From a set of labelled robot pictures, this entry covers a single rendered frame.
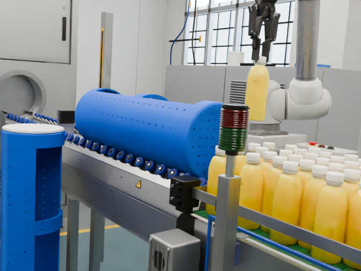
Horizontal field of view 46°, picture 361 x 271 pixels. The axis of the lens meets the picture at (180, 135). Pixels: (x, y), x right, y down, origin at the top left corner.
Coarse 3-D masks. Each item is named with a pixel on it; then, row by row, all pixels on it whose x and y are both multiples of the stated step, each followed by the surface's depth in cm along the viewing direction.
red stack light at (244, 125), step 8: (224, 112) 92; (232, 112) 91; (240, 112) 90; (248, 112) 92; (224, 120) 92; (232, 120) 91; (240, 120) 91; (248, 120) 92; (232, 128) 91; (240, 128) 91
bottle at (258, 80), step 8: (256, 64) 140; (264, 64) 140; (256, 72) 138; (264, 72) 138; (248, 80) 140; (256, 80) 138; (264, 80) 138; (248, 88) 140; (256, 88) 138; (264, 88) 139; (248, 96) 140; (256, 96) 138; (264, 96) 139; (248, 104) 139; (256, 104) 138; (264, 104) 139; (256, 112) 138; (264, 112) 140; (256, 120) 144
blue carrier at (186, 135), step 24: (96, 96) 201; (120, 96) 187; (144, 96) 177; (96, 120) 191; (120, 120) 175; (144, 120) 162; (168, 120) 152; (192, 120) 143; (216, 120) 150; (120, 144) 180; (144, 144) 163; (168, 144) 150; (192, 144) 144; (216, 144) 151; (192, 168) 146
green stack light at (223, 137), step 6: (222, 132) 92; (228, 132) 91; (234, 132) 91; (240, 132) 91; (246, 132) 92; (222, 138) 92; (228, 138) 91; (234, 138) 91; (240, 138) 91; (246, 138) 93; (222, 144) 92; (228, 144) 92; (234, 144) 91; (240, 144) 92; (246, 144) 93; (228, 150) 92; (234, 150) 91; (240, 150) 92
